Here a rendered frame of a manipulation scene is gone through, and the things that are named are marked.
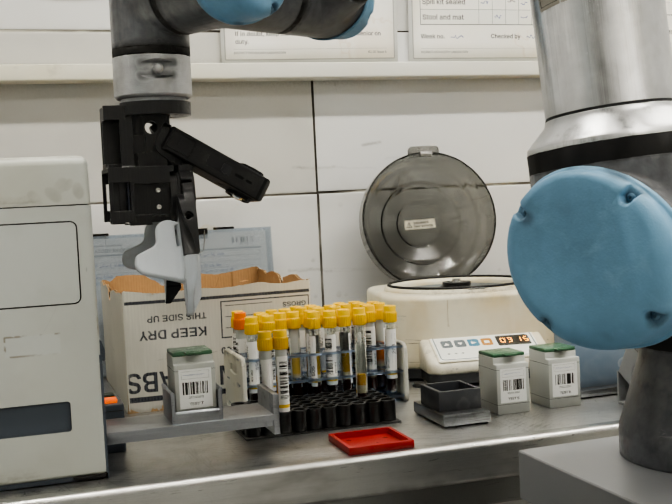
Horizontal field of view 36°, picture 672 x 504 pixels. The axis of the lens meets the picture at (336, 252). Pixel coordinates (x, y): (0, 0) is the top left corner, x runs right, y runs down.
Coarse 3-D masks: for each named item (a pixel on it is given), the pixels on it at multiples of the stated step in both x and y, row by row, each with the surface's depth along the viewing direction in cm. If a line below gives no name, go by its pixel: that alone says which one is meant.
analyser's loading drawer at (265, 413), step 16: (272, 400) 102; (144, 416) 104; (160, 416) 103; (176, 416) 99; (192, 416) 100; (208, 416) 100; (224, 416) 102; (240, 416) 102; (256, 416) 101; (272, 416) 102; (112, 432) 97; (128, 432) 97; (144, 432) 98; (160, 432) 98; (176, 432) 99; (192, 432) 100; (208, 432) 100; (272, 432) 103
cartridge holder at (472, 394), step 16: (432, 384) 116; (448, 384) 117; (464, 384) 116; (432, 400) 113; (448, 400) 111; (464, 400) 112; (480, 400) 112; (432, 416) 112; (448, 416) 110; (464, 416) 110; (480, 416) 111
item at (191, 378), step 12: (168, 360) 103; (180, 360) 101; (192, 360) 101; (204, 360) 101; (168, 372) 103; (180, 372) 100; (192, 372) 100; (204, 372) 100; (168, 384) 104; (180, 384) 100; (192, 384) 100; (204, 384) 101; (180, 396) 100; (192, 396) 100; (204, 396) 101; (180, 408) 100; (192, 408) 100; (204, 408) 101
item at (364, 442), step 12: (348, 432) 107; (360, 432) 107; (372, 432) 107; (384, 432) 108; (396, 432) 105; (336, 444) 104; (348, 444) 101; (360, 444) 104; (372, 444) 101; (384, 444) 101; (396, 444) 101; (408, 444) 102
